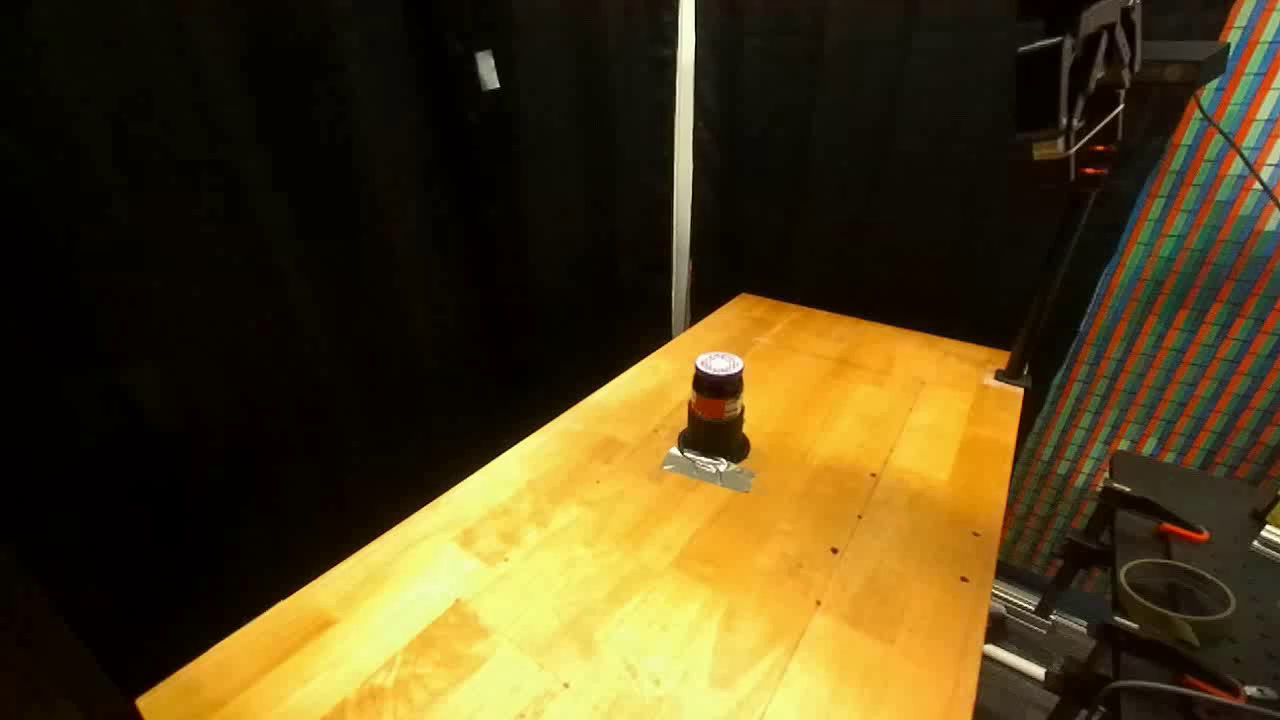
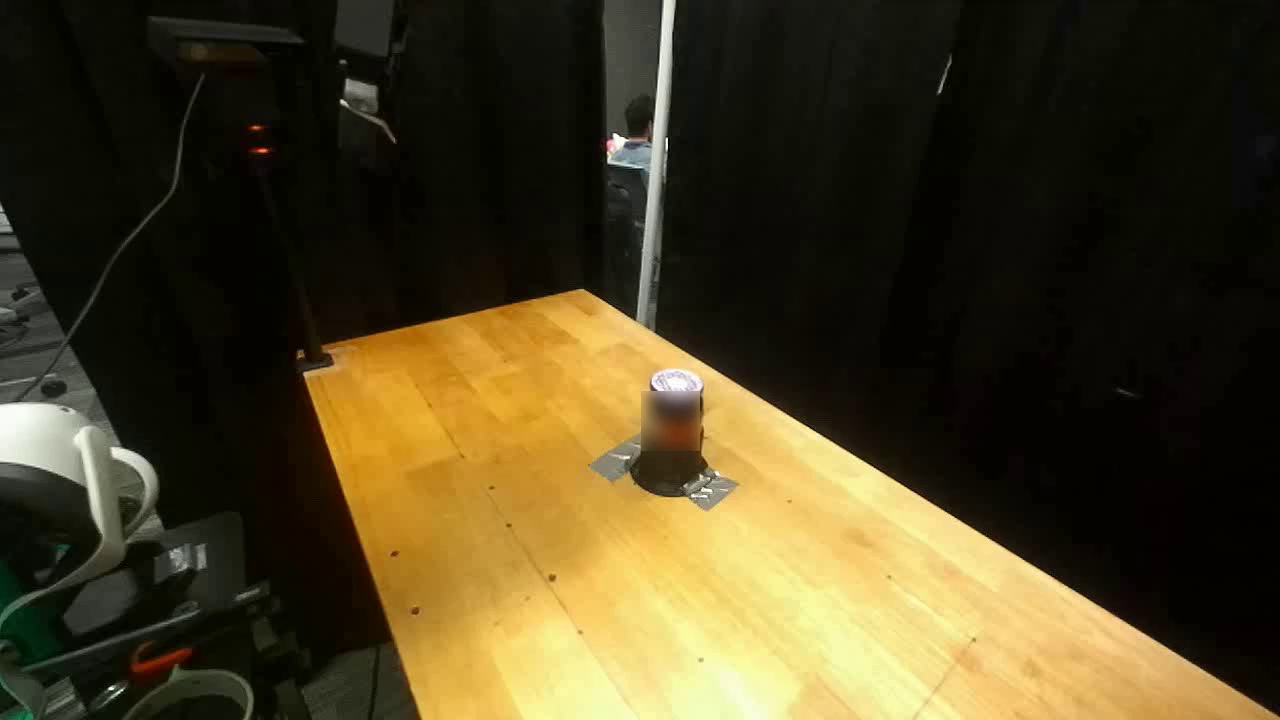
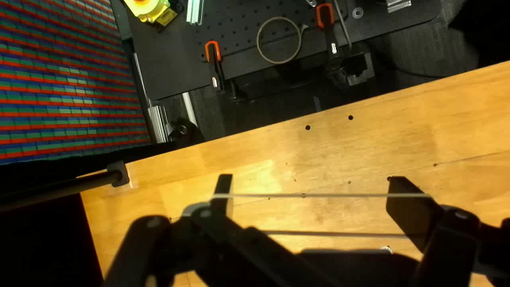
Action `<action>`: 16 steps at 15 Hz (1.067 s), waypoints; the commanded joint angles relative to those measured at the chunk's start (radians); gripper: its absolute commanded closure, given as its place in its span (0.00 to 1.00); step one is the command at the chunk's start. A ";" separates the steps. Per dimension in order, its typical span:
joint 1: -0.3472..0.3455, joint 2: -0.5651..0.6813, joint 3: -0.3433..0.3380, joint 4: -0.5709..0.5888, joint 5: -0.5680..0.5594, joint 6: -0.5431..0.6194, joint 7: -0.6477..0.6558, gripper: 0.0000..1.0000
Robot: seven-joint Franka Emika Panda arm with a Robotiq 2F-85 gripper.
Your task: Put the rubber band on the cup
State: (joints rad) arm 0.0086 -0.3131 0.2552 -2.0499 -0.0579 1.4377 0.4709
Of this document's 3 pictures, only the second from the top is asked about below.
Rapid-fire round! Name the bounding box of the dark upside-down cup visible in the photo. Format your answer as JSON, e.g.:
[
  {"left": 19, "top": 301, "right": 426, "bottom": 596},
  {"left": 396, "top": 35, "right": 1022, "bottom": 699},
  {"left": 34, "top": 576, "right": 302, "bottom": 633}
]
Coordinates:
[{"left": 626, "top": 368, "right": 711, "bottom": 499}]

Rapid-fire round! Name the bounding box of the white cable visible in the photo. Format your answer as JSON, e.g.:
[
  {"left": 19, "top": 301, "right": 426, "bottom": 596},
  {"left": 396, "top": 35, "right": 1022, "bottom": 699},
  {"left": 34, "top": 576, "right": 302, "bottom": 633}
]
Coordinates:
[{"left": 7, "top": 71, "right": 213, "bottom": 403}]

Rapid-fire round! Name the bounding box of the person in background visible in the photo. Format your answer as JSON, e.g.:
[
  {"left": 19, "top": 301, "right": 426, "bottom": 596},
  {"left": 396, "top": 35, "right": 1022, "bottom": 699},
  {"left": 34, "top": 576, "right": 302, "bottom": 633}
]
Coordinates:
[{"left": 604, "top": 92, "right": 659, "bottom": 174}]

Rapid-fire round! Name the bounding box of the black curtain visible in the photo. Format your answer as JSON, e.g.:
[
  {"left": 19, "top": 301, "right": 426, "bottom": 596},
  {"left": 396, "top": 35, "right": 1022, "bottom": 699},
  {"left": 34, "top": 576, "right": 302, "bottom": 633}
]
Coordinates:
[{"left": 655, "top": 0, "right": 1280, "bottom": 670}]

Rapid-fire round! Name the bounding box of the white vertical pole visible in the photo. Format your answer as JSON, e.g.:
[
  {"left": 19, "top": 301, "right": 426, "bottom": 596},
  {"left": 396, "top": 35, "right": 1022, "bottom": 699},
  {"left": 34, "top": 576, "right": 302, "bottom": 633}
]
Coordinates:
[{"left": 630, "top": 0, "right": 679, "bottom": 332}]

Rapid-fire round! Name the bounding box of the orange handled clamp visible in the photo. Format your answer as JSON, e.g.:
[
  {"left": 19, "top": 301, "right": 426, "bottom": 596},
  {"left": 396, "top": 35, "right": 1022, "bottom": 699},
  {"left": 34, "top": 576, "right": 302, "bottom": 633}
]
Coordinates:
[{"left": 126, "top": 639, "right": 198, "bottom": 683}]

